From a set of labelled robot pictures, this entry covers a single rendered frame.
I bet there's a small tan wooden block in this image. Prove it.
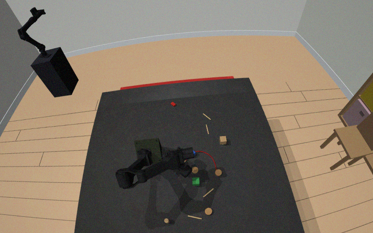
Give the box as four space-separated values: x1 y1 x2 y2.
219 136 227 145

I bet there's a green block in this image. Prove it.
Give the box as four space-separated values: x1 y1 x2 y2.
192 177 200 186

